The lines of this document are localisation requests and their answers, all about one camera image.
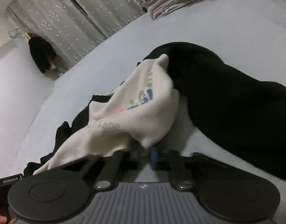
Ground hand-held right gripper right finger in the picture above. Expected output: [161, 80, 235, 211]
[149, 145, 228, 190]

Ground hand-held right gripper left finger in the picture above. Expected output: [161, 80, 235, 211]
[57, 149, 150, 190]

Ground cream and black printed sweatshirt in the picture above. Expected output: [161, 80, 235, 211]
[24, 41, 286, 176]

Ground person's left hand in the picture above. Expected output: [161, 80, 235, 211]
[0, 213, 17, 224]

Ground blue-grey bed sheet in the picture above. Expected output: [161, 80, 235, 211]
[11, 0, 286, 192]

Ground folded grey and pink quilt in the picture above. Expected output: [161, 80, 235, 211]
[132, 0, 214, 20]

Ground grey star-patterned curtain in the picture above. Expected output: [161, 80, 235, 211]
[8, 0, 148, 75]

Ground white lace cloth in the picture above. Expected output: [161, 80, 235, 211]
[0, 23, 12, 52]

